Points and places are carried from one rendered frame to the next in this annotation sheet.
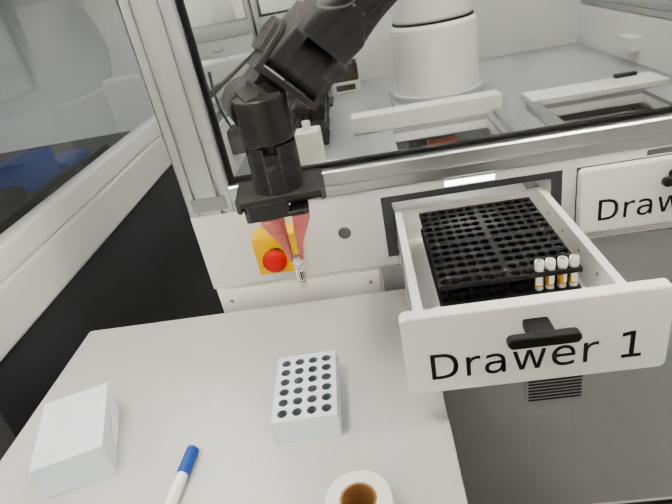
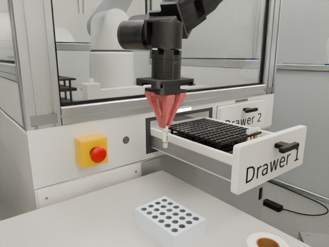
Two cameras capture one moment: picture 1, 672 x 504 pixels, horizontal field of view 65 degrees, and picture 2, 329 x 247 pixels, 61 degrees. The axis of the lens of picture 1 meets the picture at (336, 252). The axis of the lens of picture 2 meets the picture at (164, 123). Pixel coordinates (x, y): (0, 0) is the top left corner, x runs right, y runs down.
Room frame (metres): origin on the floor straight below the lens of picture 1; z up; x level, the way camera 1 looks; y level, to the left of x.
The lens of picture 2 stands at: (0.19, 0.44, 1.11)
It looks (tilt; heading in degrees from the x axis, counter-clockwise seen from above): 14 degrees down; 315
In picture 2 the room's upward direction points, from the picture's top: straight up
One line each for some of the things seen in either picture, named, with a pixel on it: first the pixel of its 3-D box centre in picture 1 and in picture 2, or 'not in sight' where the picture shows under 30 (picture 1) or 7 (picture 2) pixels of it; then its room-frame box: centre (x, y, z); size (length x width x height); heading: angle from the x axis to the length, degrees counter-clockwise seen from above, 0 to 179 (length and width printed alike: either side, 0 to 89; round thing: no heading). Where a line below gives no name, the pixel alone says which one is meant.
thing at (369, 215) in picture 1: (448, 131); (121, 107); (1.25, -0.33, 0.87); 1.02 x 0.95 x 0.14; 83
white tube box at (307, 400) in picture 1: (308, 394); (169, 221); (0.54, 0.07, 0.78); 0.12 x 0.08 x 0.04; 176
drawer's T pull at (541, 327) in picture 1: (540, 331); (284, 146); (0.43, -0.19, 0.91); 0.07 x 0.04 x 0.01; 83
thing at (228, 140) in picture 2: (508, 275); (239, 137); (0.55, -0.21, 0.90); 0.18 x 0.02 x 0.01; 83
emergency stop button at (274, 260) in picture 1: (275, 259); (97, 154); (0.76, 0.10, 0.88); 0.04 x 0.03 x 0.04; 83
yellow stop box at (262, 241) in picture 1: (277, 249); (91, 150); (0.79, 0.10, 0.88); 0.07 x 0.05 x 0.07; 83
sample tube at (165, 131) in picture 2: (300, 271); (165, 136); (0.58, 0.05, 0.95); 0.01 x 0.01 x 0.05
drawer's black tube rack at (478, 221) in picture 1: (489, 255); (210, 138); (0.65, -0.22, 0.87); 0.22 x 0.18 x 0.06; 173
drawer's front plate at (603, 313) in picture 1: (532, 339); (272, 156); (0.45, -0.20, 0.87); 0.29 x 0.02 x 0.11; 83
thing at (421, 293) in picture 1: (488, 255); (208, 139); (0.66, -0.22, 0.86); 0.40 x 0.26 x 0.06; 173
